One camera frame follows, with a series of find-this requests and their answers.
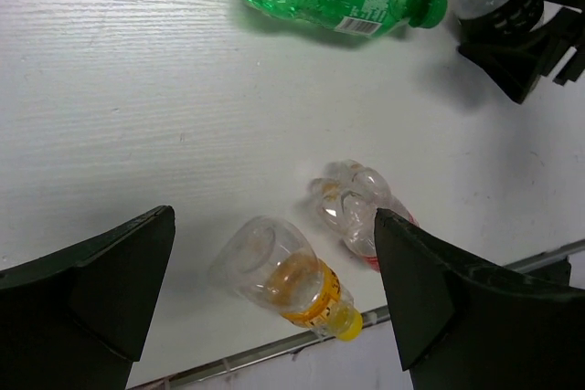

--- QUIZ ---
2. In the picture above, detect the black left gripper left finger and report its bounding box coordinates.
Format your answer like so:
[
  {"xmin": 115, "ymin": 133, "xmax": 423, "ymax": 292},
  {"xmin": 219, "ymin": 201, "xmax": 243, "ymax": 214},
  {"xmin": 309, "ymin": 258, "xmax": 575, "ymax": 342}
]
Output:
[{"xmin": 1, "ymin": 206, "xmax": 176, "ymax": 389}]

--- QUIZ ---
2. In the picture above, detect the clear bottle yellow label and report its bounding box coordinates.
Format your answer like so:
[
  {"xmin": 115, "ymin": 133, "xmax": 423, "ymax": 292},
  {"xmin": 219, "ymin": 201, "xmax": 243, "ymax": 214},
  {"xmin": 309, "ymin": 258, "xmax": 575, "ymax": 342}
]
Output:
[{"xmin": 209, "ymin": 216, "xmax": 363, "ymax": 342}]

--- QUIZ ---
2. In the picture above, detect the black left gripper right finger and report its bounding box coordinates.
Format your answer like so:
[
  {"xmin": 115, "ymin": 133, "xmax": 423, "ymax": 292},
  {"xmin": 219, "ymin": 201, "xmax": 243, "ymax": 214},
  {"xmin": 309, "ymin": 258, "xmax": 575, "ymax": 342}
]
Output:
[{"xmin": 375, "ymin": 209, "xmax": 584, "ymax": 389}]

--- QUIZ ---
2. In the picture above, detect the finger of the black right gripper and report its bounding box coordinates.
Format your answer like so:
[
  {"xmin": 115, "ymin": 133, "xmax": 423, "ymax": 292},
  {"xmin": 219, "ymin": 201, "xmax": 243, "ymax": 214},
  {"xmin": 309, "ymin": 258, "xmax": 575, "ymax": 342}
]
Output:
[{"xmin": 458, "ymin": 7, "xmax": 584, "ymax": 104}]

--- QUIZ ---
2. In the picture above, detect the clear bottle red label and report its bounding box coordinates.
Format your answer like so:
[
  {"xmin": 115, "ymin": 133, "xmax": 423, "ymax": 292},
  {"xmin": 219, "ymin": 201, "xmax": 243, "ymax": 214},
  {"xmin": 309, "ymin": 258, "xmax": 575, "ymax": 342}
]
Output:
[{"xmin": 310, "ymin": 160, "xmax": 417, "ymax": 271}]

